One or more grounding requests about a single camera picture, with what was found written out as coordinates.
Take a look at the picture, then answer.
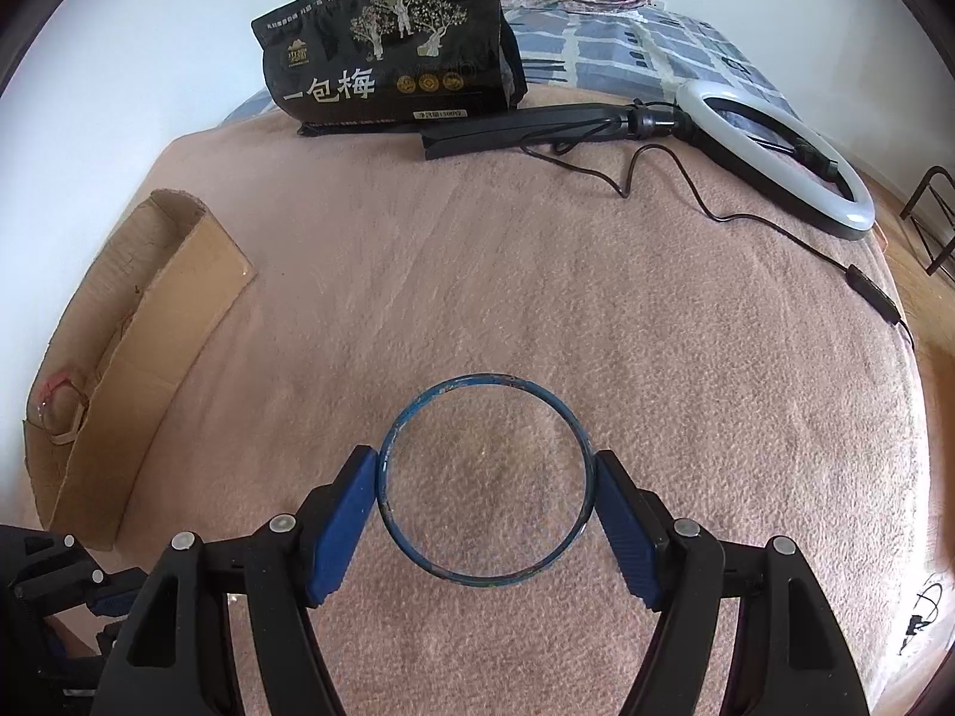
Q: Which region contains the black snack bag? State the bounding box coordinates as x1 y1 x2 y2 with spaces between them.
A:
251 0 528 131

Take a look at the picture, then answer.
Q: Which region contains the blue bangle bracelet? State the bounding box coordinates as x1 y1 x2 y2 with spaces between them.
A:
375 372 597 587

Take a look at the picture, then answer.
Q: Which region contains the black metal rack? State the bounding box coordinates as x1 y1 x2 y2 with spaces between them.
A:
900 165 955 283

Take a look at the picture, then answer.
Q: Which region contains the white ring light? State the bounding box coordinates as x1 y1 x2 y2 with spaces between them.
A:
675 79 876 241

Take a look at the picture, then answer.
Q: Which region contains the pink fleece blanket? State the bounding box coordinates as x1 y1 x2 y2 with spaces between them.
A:
104 112 929 714

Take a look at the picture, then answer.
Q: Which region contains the floor cables and power strip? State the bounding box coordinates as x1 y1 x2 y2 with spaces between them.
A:
893 572 945 658

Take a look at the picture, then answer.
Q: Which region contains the black tripod stand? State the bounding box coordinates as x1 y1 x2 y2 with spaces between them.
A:
421 102 693 160

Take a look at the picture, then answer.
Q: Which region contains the brown cardboard box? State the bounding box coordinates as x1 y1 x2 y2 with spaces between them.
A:
23 189 255 550

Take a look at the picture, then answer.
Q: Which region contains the blue patterned bedsheet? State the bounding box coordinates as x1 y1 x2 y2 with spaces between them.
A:
256 5 788 109

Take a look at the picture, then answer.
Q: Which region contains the black ring light cable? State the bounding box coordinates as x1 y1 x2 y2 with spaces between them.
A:
521 135 920 348

